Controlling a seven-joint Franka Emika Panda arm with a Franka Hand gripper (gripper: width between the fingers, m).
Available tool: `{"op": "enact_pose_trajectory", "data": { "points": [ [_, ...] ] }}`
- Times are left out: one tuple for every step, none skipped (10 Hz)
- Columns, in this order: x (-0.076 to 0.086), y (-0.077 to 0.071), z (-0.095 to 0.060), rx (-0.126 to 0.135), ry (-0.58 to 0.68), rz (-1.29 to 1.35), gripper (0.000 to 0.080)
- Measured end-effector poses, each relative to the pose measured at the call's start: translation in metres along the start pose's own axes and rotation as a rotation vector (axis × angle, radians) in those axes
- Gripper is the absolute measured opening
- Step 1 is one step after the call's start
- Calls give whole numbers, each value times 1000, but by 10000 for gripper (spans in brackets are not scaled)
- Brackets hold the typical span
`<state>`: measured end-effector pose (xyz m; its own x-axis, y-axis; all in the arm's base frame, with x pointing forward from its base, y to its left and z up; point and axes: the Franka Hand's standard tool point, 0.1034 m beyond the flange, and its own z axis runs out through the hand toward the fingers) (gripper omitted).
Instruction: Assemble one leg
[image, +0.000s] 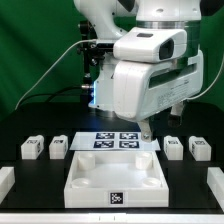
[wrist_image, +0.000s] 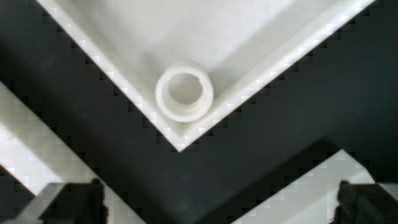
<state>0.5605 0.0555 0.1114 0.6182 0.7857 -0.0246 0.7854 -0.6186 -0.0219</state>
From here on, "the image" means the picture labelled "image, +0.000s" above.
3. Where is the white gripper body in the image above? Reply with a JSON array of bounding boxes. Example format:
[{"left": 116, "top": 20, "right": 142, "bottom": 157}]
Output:
[{"left": 113, "top": 51, "right": 203, "bottom": 122}]

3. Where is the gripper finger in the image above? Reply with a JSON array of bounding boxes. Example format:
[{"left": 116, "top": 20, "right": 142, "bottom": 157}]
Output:
[
  {"left": 168, "top": 102, "right": 184, "bottom": 127},
  {"left": 138, "top": 119, "right": 152, "bottom": 142}
]

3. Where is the white square table top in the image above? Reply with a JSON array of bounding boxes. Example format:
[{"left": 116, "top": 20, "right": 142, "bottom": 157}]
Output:
[{"left": 64, "top": 151, "right": 169, "bottom": 208}]

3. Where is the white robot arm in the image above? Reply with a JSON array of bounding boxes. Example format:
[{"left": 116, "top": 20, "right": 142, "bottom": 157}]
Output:
[{"left": 73, "top": 0, "right": 203, "bottom": 142}]

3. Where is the apriltag marker sheet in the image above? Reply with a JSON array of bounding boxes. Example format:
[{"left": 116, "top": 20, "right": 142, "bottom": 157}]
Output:
[{"left": 70, "top": 132, "right": 160, "bottom": 151}]

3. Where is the white obstacle block right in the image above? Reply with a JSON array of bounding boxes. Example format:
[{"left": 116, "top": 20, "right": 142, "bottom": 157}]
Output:
[{"left": 207, "top": 167, "right": 224, "bottom": 211}]

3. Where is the white obstacle block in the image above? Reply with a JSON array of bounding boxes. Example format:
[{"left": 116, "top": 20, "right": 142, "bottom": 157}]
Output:
[
  {"left": 207, "top": 167, "right": 224, "bottom": 211},
  {"left": 0, "top": 167, "right": 15, "bottom": 204}
]

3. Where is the white obstacle block left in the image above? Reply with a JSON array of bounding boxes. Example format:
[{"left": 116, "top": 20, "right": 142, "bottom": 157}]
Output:
[{"left": 0, "top": 167, "right": 15, "bottom": 204}]

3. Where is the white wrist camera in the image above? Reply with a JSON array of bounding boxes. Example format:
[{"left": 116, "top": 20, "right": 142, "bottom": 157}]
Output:
[{"left": 113, "top": 27, "right": 187, "bottom": 63}]

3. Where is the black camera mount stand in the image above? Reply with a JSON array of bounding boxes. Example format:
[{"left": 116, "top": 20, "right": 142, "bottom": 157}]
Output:
[{"left": 77, "top": 20, "right": 114, "bottom": 89}]

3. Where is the white cable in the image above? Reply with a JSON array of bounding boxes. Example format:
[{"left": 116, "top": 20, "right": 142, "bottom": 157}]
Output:
[{"left": 14, "top": 39, "right": 98, "bottom": 110}]

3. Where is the black cable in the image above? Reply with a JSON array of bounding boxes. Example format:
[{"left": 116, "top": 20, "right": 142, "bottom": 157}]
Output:
[{"left": 16, "top": 87, "right": 84, "bottom": 109}]

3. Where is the white table front rail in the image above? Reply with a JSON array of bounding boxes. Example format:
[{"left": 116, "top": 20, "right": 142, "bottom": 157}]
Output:
[{"left": 0, "top": 213, "right": 224, "bottom": 224}]

